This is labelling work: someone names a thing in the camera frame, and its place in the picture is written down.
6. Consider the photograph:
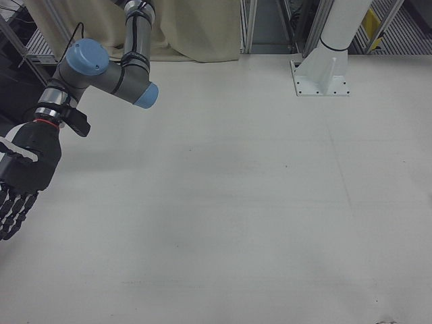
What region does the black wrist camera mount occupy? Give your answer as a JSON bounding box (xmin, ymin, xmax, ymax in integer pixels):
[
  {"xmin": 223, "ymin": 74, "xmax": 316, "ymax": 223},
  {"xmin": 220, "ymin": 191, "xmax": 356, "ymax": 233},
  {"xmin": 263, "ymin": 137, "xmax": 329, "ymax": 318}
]
[{"xmin": 60, "ymin": 104, "xmax": 91, "ymax": 138}]

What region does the white pedestal column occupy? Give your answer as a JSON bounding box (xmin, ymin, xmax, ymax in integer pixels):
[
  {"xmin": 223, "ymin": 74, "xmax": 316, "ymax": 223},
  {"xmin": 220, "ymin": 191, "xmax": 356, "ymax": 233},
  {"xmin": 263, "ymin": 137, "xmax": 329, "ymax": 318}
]
[{"xmin": 290, "ymin": 0, "xmax": 405, "ymax": 98}]

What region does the black dexterous robot hand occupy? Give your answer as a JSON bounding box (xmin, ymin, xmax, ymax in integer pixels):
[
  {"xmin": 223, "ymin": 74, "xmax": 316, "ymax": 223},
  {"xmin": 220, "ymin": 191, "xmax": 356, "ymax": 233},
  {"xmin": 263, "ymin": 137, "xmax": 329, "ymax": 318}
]
[{"xmin": 0, "ymin": 119, "xmax": 63, "ymax": 241}]

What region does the aluminium frame with panel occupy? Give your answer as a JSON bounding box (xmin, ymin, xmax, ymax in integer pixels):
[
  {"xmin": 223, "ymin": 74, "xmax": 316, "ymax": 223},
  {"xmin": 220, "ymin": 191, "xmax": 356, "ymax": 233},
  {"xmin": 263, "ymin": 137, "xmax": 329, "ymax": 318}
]
[{"xmin": 239, "ymin": 0, "xmax": 306, "ymax": 55}]

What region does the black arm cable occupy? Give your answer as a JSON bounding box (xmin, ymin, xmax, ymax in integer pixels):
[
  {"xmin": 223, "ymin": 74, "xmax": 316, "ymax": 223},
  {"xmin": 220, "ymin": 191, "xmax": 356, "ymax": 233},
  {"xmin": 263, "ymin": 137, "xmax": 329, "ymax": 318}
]
[{"xmin": 59, "ymin": 22, "xmax": 86, "ymax": 61}]

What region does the metal shelf rack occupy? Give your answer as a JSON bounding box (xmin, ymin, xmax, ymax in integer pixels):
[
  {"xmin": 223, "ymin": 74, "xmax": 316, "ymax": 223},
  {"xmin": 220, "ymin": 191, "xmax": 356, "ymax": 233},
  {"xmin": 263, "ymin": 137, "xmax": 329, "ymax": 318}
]
[{"xmin": 0, "ymin": 0, "xmax": 60, "ymax": 87}]

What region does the aluminium frame with grating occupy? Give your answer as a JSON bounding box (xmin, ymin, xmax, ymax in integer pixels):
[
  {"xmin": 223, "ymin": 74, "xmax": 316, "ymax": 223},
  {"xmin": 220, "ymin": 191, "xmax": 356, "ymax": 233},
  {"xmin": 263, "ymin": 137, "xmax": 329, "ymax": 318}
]
[{"xmin": 349, "ymin": 0, "xmax": 432, "ymax": 55}]

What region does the beige curtain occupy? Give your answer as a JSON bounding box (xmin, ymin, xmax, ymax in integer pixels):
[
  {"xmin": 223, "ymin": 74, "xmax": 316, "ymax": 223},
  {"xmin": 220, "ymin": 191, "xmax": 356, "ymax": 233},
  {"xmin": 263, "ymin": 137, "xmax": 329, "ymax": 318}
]
[{"xmin": 25, "ymin": 0, "xmax": 241, "ymax": 63}]

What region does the yellow tag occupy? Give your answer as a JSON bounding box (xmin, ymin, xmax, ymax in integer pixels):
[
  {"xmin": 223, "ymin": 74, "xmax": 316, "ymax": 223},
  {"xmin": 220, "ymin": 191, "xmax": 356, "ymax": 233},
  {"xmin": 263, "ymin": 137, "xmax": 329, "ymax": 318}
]
[{"xmin": 362, "ymin": 8, "xmax": 384, "ymax": 51}]

